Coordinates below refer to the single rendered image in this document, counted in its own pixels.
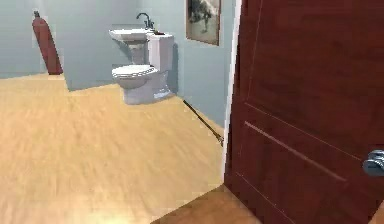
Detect white toilet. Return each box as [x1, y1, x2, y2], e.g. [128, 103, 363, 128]
[111, 33, 175, 106]

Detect dark metal faucet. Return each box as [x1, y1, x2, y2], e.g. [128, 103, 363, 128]
[135, 12, 155, 30]

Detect dark red wooden door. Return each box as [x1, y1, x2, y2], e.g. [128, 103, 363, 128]
[223, 0, 384, 224]

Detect red gas cylinder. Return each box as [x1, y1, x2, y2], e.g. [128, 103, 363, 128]
[31, 10, 64, 76]

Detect framed wall picture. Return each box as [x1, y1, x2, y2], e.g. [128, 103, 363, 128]
[185, 0, 222, 47]

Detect white pedestal sink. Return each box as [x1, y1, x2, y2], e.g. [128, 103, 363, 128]
[108, 27, 155, 66]

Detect silver door handle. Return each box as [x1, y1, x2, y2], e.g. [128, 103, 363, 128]
[362, 149, 384, 177]

